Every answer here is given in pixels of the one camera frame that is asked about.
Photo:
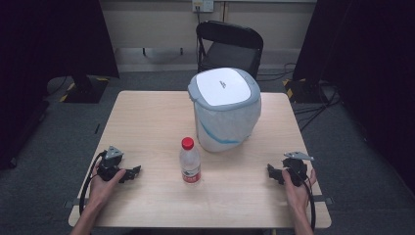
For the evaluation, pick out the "black stand base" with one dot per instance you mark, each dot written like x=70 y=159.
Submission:
x=301 y=93
x=85 y=91

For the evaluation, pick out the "black curtain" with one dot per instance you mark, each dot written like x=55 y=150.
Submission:
x=368 y=65
x=49 y=42

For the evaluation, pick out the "clear red-capped water bottle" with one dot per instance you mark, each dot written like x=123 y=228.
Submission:
x=190 y=163

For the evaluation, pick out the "person's right hand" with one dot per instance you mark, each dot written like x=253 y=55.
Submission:
x=298 y=196

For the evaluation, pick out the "grey white-lidded trash can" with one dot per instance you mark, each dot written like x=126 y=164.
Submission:
x=225 y=88

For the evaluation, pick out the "person's left hand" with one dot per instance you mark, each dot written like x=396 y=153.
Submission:
x=103 y=191

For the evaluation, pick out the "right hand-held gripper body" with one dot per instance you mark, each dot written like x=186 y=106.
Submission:
x=296 y=168

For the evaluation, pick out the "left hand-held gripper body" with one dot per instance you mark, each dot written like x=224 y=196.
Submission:
x=111 y=164

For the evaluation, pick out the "grey tape strip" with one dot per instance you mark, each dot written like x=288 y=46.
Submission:
x=74 y=203
x=324 y=199

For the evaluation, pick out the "black folding chair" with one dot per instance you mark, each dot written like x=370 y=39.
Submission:
x=230 y=52

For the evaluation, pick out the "white wall socket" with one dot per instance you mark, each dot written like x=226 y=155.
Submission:
x=202 y=5

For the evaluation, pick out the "white trash bag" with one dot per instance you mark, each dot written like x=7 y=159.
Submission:
x=225 y=127

